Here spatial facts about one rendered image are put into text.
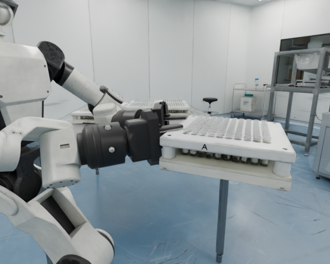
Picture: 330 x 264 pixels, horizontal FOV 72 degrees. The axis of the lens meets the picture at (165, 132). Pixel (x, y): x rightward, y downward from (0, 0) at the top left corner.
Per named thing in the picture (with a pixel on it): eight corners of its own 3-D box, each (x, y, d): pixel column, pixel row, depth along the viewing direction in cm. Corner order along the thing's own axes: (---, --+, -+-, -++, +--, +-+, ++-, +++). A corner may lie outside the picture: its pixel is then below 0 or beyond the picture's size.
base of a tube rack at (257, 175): (276, 147, 61) (277, 139, 61) (290, 191, 39) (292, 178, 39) (188, 137, 70) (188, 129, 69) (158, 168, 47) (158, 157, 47)
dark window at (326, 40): (275, 86, 578) (280, 39, 551) (275, 86, 579) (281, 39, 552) (334, 88, 471) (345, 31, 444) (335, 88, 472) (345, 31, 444)
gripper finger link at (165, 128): (184, 129, 50) (157, 133, 48) (179, 126, 53) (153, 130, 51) (184, 121, 50) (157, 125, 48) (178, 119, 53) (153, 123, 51)
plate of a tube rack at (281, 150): (279, 129, 60) (280, 122, 60) (295, 164, 38) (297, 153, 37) (189, 121, 68) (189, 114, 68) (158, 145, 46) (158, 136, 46)
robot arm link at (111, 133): (148, 106, 53) (95, 112, 49) (161, 110, 44) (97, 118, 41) (153, 157, 56) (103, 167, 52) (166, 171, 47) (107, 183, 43)
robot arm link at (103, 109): (118, 135, 69) (120, 125, 82) (112, 107, 67) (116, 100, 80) (96, 139, 69) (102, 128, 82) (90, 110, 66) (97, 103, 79)
